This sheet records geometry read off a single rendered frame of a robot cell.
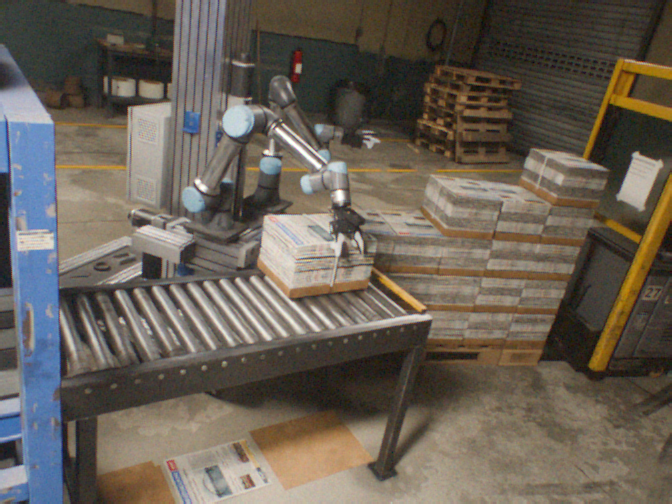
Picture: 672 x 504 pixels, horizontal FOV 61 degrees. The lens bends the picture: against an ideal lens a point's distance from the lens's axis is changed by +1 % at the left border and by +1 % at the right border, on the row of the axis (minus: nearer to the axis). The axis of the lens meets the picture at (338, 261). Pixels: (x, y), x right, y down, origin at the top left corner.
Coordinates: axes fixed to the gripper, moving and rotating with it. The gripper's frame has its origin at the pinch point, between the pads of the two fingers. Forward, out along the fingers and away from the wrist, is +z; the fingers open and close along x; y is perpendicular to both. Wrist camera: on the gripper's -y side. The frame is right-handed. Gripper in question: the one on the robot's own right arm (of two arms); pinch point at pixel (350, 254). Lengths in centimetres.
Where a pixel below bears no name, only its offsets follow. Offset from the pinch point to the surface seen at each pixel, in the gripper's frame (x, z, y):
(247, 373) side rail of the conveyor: 48, 35, -3
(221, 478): 40, 84, 54
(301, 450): 1, 84, 56
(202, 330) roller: 57, 20, 8
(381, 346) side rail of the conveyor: -7.2, 35.6, -2.7
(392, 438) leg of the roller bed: -26, 79, 23
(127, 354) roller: 83, 23, 2
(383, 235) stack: -61, -11, 56
